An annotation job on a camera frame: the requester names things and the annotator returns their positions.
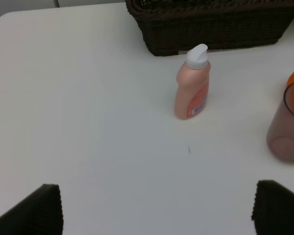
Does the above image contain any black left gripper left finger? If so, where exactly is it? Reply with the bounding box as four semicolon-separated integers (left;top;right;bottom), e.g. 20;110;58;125
0;184;64;235

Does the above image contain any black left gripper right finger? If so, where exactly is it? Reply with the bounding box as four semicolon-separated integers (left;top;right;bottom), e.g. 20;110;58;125
251;180;294;235

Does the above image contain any translucent purple plastic cup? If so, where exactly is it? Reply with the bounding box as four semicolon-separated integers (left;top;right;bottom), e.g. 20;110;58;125
267;83;294;163

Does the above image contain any pink bottle white cap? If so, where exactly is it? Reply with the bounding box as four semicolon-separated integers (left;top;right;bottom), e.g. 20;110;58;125
174;44;211;120

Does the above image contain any dark brown wicker basket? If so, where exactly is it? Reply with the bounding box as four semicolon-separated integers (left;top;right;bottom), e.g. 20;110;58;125
125;0;294;56

